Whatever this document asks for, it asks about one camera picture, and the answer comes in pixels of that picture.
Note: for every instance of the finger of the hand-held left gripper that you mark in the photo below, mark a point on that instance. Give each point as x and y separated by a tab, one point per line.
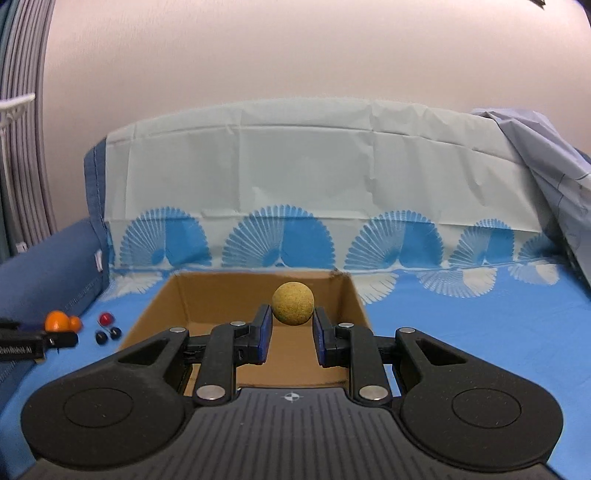
27	344

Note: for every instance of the red cherry tomato with stem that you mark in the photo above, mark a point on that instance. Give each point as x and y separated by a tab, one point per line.
106	318

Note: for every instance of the blue fan-print cloth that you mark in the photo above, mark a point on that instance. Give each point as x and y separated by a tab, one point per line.
461	318

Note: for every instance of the brown cardboard box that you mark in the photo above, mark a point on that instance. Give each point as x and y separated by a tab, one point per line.
221	300

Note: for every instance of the black cherry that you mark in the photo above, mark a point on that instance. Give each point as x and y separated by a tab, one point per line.
101	338
115	331

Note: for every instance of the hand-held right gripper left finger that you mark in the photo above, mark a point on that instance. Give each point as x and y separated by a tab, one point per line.
264	334

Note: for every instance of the grey-blue cloth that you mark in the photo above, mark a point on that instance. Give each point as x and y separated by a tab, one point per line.
563	207

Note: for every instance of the round yellow-green fruit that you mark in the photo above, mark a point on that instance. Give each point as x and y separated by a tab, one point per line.
293	302

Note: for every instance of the small orange kumquat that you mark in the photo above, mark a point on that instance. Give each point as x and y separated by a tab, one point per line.
75	323
55	320

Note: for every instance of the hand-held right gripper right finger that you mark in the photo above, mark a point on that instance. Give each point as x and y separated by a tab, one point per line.
321	341

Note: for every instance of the grey curtain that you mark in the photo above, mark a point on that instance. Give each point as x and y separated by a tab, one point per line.
23	184

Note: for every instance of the white rack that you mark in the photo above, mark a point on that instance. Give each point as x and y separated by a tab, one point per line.
16	105

